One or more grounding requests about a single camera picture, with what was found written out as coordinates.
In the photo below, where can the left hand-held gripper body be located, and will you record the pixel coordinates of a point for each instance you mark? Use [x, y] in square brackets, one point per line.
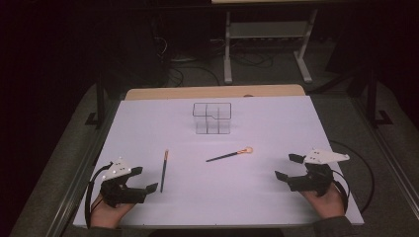
[118, 194]

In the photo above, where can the makeup brush with round orange tip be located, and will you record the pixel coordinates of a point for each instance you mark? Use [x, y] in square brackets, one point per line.
[227, 155]

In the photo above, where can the white board table cover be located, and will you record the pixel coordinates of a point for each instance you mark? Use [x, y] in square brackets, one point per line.
[230, 191]

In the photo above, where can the metal frame rail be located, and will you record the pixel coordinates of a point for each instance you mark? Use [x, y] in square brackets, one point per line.
[70, 197]
[395, 164]

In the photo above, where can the black metal stand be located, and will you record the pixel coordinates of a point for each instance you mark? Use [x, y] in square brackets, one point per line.
[100, 98]
[372, 98]

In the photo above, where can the thin black makeup brush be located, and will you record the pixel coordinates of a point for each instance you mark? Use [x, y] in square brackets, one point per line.
[163, 171]

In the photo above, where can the white metal table frame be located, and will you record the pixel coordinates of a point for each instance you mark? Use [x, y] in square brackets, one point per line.
[227, 49]

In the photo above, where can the clear acrylic organizer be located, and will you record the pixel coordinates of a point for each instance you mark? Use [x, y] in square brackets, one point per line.
[214, 126]

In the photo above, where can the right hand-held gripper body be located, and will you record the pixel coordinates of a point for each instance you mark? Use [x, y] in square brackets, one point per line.
[316, 179]

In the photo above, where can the person's left hand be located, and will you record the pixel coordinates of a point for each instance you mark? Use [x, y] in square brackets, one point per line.
[105, 215]

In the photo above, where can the person's right hand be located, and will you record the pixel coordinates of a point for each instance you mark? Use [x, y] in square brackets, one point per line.
[326, 205]

